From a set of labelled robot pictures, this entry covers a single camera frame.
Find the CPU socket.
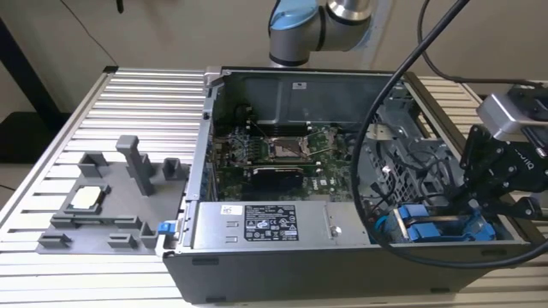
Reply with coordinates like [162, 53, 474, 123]
[266, 136, 310, 160]

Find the grey parts rack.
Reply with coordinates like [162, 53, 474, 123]
[38, 134, 192, 256]

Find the black graphics card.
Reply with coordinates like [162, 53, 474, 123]
[247, 164, 308, 196]

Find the silver CPU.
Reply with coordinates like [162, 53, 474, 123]
[71, 185, 107, 209]

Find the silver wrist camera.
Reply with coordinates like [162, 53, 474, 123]
[475, 83, 548, 142]

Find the thin metal locking lever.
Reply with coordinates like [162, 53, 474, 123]
[247, 118, 276, 142]

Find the metal socket cover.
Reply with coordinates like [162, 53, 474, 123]
[299, 125, 344, 158]

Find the grey metal disk bay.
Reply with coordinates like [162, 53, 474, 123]
[387, 201, 515, 244]

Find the thin black camera cable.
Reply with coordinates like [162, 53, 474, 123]
[418, 0, 544, 87]

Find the green motherboard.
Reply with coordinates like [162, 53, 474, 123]
[212, 123, 366, 203]

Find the metal drive cage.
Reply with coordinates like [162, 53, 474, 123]
[358, 80, 471, 209]

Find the hard disk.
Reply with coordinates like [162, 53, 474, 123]
[396, 205, 499, 244]

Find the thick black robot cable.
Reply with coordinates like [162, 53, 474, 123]
[354, 0, 548, 269]

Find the silver power supply unit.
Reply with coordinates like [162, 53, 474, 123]
[191, 201, 372, 252]

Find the black desk frame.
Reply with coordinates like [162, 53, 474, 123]
[0, 15, 76, 165]

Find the blue case latch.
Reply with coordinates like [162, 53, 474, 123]
[158, 220, 178, 237]

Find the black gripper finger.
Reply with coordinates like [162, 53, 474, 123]
[470, 196, 548, 221]
[450, 124, 516, 212]

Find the black metal PC case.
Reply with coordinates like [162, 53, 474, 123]
[162, 65, 548, 304]

